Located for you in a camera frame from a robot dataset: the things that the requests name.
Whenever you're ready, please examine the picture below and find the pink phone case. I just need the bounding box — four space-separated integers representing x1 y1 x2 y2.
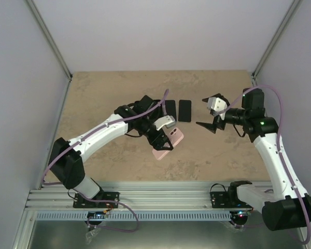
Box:
152 128 184 160

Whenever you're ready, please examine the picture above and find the right corner aluminium post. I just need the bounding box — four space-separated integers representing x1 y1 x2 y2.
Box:
251 0 303 81

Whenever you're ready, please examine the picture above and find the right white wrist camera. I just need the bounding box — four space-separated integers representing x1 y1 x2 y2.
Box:
207 96 229 120

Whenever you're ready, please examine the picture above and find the black phone with blue edge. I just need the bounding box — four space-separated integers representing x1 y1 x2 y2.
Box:
165 100 177 121

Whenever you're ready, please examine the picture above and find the left circuit board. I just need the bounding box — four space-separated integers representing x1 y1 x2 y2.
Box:
87 210 110 219

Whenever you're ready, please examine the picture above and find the corner aluminium post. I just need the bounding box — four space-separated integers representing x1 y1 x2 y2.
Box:
24 0 73 81
251 0 303 81

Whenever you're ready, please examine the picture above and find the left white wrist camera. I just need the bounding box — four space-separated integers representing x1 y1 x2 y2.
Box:
153 115 176 131

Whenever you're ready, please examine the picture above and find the left corner aluminium post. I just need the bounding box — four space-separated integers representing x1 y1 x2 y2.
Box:
24 0 73 81

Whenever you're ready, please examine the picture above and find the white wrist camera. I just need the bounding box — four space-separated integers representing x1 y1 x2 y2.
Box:
153 115 176 131
207 96 229 120

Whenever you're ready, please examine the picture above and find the grey slotted cable duct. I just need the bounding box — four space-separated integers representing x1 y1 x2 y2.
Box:
36 211 233 222

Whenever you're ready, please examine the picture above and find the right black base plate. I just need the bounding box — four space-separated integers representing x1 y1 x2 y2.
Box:
210 191 251 209

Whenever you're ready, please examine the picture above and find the aluminium rail frame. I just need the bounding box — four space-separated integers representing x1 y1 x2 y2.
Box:
24 181 311 210

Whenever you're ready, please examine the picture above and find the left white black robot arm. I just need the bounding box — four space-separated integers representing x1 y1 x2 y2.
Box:
45 95 175 207

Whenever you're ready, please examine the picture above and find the circuit board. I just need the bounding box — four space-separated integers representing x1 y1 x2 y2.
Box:
87 210 110 219
232 210 252 218

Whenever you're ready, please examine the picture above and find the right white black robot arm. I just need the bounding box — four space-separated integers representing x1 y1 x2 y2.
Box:
198 87 311 231

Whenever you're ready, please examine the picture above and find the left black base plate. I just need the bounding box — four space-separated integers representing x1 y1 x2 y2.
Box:
73 191 120 210

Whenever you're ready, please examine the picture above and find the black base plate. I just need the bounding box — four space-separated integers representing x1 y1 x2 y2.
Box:
73 191 120 210
210 191 251 209

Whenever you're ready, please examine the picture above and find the right circuit board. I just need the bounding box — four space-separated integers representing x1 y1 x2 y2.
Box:
232 210 252 218

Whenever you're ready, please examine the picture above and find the clear plastic bag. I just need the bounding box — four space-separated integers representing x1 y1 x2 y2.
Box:
85 227 100 245

